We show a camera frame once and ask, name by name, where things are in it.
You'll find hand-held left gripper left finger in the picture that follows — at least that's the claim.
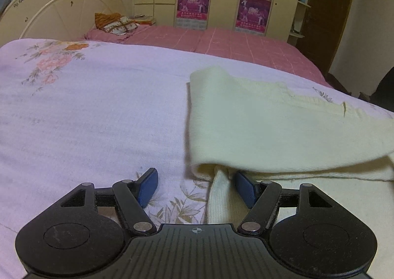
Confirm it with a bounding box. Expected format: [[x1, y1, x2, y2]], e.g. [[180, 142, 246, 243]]
[[55, 167, 159, 235]]

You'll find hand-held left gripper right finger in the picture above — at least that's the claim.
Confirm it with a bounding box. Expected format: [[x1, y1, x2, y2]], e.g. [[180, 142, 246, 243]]
[[234, 172, 337, 235]]

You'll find pale knit sweater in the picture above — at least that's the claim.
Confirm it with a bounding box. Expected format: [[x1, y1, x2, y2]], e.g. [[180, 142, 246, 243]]
[[185, 66, 394, 227]]

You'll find lilac floral blanket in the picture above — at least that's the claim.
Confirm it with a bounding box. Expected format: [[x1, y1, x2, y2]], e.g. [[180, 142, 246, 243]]
[[0, 38, 394, 279]]

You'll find pink checked bedsheet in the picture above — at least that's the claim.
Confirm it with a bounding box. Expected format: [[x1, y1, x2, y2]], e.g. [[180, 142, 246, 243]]
[[83, 24, 334, 89]]

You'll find patterned pillow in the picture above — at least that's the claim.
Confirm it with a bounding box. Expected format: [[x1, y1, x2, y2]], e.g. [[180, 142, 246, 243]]
[[103, 16, 139, 35]]

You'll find stack of books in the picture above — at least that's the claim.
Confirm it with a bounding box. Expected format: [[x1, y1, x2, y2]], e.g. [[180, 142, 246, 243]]
[[134, 15, 157, 25]]

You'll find dark furniture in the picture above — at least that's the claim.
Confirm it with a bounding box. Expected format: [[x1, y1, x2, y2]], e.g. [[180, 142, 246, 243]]
[[359, 66, 394, 119]]

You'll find orange cloth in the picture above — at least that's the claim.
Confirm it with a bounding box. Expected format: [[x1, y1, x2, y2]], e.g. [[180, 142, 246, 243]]
[[94, 13, 122, 30]]

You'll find cream corner shelf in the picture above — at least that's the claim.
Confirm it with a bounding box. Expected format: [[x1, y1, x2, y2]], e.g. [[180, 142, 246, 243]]
[[288, 0, 318, 44]]

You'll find brown wooden door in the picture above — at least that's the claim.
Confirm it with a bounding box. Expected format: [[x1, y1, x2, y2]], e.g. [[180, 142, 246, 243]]
[[303, 0, 356, 76]]

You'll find cream curved headboard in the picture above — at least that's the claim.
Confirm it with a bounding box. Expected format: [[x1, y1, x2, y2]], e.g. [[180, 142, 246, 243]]
[[0, 0, 127, 41]]

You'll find purple wall poster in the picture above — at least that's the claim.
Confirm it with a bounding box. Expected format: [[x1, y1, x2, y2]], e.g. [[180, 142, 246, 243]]
[[235, 0, 272, 35], [176, 0, 212, 29]]

